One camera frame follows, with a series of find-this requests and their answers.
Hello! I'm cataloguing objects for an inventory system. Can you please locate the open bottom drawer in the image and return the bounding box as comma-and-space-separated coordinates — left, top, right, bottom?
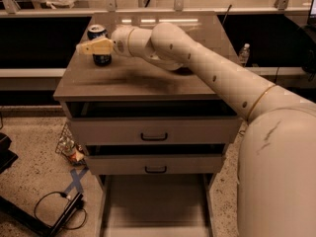
96, 174, 214, 237

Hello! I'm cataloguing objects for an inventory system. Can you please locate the clear plastic water bottle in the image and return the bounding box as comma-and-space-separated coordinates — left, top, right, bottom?
238, 43, 250, 66

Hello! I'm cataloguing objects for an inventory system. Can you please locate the drawer with black handle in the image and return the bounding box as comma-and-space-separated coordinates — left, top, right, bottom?
68, 118, 242, 145
85, 154, 223, 175

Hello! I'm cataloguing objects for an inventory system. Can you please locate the black stand with cable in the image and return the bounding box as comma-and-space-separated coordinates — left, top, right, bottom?
0, 192, 88, 237

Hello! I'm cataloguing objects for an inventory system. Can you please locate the top drawer with black handle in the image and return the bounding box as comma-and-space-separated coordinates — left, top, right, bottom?
68, 118, 242, 145

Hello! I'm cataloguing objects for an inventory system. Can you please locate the middle drawer with black handle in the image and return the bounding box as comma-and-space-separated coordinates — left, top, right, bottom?
85, 154, 223, 175

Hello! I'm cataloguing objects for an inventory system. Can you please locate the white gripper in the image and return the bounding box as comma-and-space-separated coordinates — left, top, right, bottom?
76, 26, 134, 57

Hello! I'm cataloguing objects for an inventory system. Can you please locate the grey drawer cabinet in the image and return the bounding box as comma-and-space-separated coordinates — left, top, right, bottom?
53, 11, 257, 237

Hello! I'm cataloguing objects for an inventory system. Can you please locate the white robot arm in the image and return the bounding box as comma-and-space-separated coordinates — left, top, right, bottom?
76, 23, 316, 237

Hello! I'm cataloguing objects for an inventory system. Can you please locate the blue pepsi can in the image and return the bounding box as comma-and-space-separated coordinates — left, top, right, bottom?
87, 24, 112, 66

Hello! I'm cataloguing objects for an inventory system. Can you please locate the wire basket with trash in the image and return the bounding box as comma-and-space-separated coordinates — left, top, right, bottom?
55, 123, 85, 166

